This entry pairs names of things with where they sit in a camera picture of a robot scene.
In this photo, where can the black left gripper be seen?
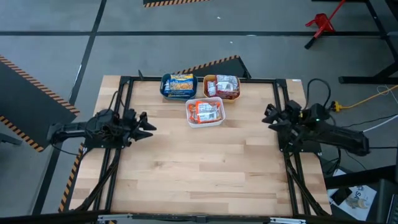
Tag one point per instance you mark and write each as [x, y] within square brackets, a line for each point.
[130, 127]

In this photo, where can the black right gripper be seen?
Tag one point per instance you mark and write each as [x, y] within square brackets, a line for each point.
[289, 115]

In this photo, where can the blue Maruchan noodle packet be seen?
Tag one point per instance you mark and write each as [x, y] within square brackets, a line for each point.
[167, 87]
[182, 83]

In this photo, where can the red Maruchan noodle packet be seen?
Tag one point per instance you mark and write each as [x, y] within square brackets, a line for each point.
[228, 95]
[211, 88]
[227, 82]

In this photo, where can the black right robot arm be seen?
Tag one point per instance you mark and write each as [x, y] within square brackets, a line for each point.
[342, 138]

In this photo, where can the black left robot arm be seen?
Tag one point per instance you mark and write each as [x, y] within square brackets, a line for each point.
[71, 128]

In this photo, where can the orange Maruchan noodle packet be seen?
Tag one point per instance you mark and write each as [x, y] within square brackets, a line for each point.
[192, 113]
[208, 112]

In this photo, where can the blue plastic bin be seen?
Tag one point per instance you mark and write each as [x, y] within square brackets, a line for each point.
[178, 98]

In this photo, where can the yellow plastic bin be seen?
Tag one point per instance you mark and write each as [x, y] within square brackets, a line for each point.
[231, 100]

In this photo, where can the white plastic bin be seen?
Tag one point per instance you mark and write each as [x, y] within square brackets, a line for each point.
[205, 124]

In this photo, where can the triangular black hazard-striped mat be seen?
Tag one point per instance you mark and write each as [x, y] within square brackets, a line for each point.
[224, 68]

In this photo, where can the hazard tape strip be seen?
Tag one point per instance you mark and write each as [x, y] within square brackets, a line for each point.
[70, 180]

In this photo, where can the black smartphone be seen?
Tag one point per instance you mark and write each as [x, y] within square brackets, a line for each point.
[341, 196]

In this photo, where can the red metal stand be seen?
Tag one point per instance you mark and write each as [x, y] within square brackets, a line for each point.
[321, 23]

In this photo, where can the white printed paper sheet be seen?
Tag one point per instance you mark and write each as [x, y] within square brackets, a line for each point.
[360, 202]

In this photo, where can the large black hazard-striped mat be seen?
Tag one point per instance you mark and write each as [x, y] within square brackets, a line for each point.
[28, 105]

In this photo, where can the black aluminium table frame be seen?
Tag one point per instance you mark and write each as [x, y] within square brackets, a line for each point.
[126, 93]

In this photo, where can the black table leg frame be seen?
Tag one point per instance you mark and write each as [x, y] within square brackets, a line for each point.
[385, 71]

